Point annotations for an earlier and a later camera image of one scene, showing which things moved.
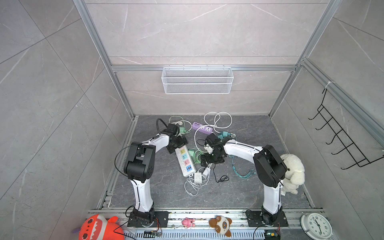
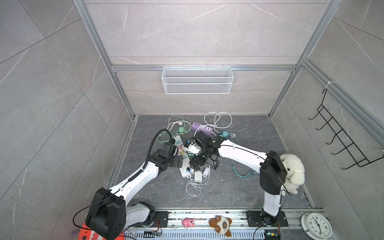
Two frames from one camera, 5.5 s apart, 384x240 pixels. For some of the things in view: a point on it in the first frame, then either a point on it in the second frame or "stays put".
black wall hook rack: x=360 y=159 stays put
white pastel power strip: x=185 y=161 stays put
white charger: x=206 y=171 stays put
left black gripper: x=182 y=143 -> x=176 y=163
